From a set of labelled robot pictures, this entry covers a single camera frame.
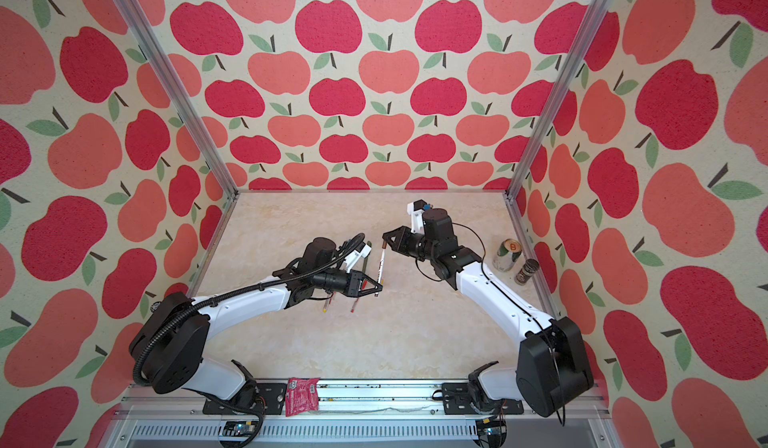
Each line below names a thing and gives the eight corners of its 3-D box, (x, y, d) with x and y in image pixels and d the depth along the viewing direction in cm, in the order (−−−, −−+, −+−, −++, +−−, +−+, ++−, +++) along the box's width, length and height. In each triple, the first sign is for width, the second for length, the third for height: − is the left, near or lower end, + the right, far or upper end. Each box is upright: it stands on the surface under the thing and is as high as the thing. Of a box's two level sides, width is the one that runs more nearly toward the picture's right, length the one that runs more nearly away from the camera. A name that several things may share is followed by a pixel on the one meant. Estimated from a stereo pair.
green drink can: (492, 276, 101) (505, 255, 91) (488, 260, 105) (499, 238, 95) (510, 276, 101) (524, 255, 91) (505, 260, 105) (518, 238, 95)
